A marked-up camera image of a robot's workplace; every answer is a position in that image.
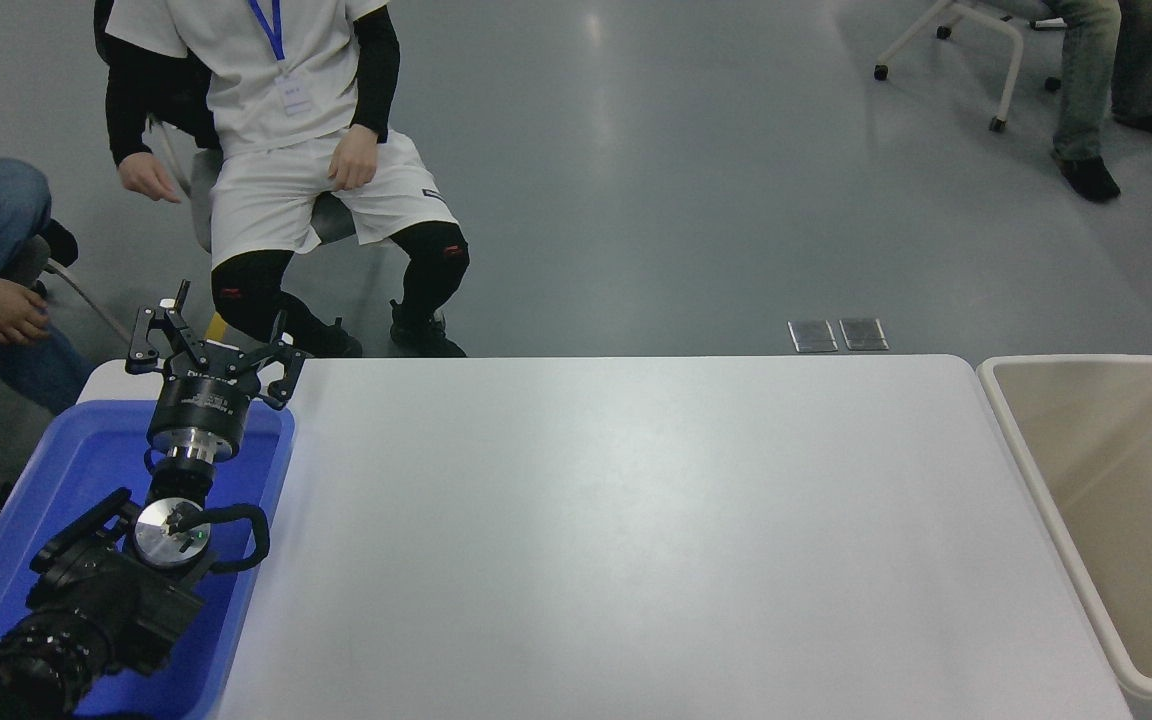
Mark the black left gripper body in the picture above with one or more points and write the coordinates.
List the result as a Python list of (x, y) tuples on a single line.
[(198, 405)]

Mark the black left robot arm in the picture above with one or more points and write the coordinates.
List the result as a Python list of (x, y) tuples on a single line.
[(106, 600)]

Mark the lanyard person's right hand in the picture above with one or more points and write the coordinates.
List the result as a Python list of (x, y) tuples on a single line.
[(146, 178)]

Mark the person's hand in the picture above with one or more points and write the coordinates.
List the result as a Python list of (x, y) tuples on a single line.
[(11, 312)]

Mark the lanyard person's left hand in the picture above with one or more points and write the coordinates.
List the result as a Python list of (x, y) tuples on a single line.
[(354, 158)]

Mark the blue plastic tray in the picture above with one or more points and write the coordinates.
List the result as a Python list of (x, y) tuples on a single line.
[(76, 460)]

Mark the grey chair with metal leg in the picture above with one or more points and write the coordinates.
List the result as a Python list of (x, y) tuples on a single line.
[(26, 262)]

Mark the metal floor plate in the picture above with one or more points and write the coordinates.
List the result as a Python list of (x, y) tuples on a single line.
[(863, 333), (812, 335)]

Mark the white chair with casters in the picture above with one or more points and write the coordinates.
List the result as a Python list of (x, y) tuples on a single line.
[(1014, 72)]

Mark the large pale bin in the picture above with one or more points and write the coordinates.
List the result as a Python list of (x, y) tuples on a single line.
[(1126, 500)]

